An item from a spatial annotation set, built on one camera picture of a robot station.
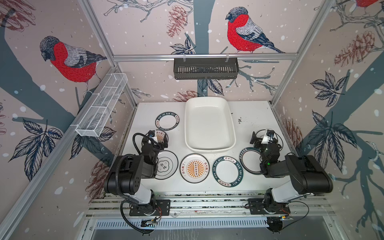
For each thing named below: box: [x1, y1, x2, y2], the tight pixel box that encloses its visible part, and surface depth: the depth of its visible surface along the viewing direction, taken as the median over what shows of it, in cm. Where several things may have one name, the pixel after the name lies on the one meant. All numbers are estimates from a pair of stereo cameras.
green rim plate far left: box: [155, 111, 180, 131], surface depth 113 cm
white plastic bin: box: [184, 96, 237, 154], surface depth 108 cm
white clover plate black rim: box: [155, 150, 179, 180], surface depth 90 cm
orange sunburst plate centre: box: [179, 153, 210, 184], surface depth 88 cm
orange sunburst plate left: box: [156, 129, 169, 143], surface depth 105 cm
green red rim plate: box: [239, 147, 262, 175], surface depth 90 cm
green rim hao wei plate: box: [212, 155, 244, 188], surface depth 87 cm
